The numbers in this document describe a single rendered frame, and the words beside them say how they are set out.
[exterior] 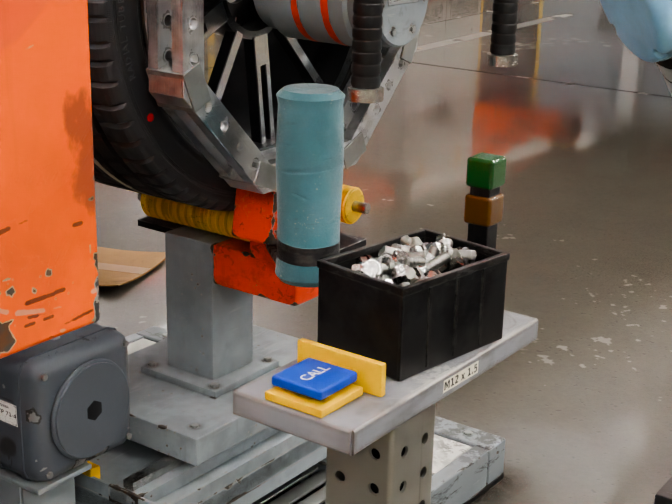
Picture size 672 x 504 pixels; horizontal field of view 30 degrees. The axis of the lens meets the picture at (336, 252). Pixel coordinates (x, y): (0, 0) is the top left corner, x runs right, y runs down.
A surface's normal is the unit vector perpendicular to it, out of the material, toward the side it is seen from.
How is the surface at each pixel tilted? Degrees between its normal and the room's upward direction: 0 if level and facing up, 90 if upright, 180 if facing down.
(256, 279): 90
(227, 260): 90
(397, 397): 0
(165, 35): 90
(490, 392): 0
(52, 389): 90
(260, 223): 80
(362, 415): 0
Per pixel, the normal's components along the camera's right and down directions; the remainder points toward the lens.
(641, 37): -0.87, 0.48
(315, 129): 0.16, 0.27
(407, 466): 0.81, 0.20
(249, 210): -0.58, 0.07
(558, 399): 0.02, -0.95
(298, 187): -0.29, 0.33
